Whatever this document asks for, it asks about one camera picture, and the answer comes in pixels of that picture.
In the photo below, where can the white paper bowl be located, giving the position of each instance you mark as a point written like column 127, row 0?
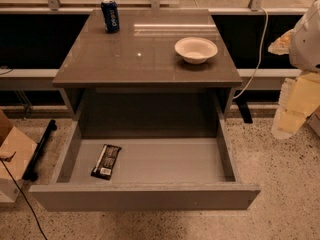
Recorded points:
column 195, row 50

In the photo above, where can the black rxbar chocolate bar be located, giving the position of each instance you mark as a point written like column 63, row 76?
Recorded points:
column 104, row 167

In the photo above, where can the grey window rail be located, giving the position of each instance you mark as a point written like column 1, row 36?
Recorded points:
column 41, row 79

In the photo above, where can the black metal bar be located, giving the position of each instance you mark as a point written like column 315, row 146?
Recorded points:
column 30, row 172

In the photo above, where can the blue pepsi can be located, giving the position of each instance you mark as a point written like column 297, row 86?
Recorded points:
column 111, row 19

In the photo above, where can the open grey top drawer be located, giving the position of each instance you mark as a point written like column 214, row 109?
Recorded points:
column 158, row 173

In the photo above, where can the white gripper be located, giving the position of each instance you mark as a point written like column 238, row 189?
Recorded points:
column 306, row 44

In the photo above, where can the cardboard box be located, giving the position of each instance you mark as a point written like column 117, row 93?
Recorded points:
column 16, row 150

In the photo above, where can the grey cabinet counter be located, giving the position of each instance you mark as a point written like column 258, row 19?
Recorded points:
column 133, row 84

